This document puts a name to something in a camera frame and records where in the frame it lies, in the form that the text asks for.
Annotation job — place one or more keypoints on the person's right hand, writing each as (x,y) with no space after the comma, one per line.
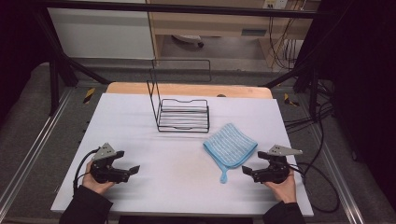
(286,191)

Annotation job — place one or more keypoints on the blue striped cloth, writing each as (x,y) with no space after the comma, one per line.
(230,146)

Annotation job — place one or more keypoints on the person's left hand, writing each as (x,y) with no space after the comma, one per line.
(91,183)

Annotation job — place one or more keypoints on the black frame strut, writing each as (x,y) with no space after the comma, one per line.
(313,93)
(54,87)

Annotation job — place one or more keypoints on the black frame crossbar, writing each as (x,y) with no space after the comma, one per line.
(186,8)

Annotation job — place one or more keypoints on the white table mat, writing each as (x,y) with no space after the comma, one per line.
(174,174)

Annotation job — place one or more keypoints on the aluminium rail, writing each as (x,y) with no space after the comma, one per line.
(350,205)
(38,140)

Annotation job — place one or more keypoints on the white power socket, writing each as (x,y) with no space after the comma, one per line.
(275,3)

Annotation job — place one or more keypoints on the wooden table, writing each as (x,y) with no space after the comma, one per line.
(186,90)

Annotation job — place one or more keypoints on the white chair base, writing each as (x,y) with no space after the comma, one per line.
(186,38)

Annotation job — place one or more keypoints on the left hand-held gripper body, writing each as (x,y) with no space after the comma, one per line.
(104,169)

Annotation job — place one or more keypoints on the light wooden desk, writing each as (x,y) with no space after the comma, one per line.
(211,23)

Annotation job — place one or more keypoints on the black curtain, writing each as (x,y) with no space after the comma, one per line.
(361,77)
(18,46)

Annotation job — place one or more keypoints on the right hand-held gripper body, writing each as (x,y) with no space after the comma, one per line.
(275,171)

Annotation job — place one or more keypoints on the white cabinet panel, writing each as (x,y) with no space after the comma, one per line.
(99,34)

